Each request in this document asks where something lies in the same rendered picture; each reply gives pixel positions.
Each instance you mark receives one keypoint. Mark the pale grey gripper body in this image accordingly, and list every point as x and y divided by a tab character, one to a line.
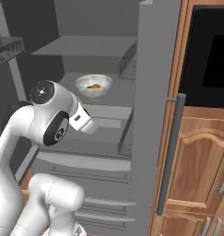
90	127

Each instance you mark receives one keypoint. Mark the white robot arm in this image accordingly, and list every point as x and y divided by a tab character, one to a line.
12	172

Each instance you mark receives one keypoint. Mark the short pale fridge shelf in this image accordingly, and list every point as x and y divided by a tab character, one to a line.
113	112

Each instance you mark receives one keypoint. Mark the white speckled bowl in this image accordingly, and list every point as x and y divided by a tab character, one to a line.
99	92

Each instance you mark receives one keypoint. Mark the pale grey fridge drawer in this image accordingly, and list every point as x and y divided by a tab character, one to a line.
95	162

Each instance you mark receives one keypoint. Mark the squash and tomato pieces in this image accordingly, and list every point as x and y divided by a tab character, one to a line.
94	86

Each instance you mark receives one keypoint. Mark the clear fridge door bin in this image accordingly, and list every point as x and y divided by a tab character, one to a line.
128	66

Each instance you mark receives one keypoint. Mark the wide grey fridge shelf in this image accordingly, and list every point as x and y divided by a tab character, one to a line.
85	46

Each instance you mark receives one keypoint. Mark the grey fridge door with bin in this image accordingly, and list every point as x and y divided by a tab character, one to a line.
5	83

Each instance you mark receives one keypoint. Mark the grey open fridge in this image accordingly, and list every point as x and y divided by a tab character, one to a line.
95	18

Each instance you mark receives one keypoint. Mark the clear wide door bin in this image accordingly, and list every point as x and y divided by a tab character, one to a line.
5	50

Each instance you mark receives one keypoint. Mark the wooden arched cupboard door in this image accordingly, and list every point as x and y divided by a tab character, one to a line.
199	166

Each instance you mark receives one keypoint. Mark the black built-in oven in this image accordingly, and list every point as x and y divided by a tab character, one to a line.
208	55

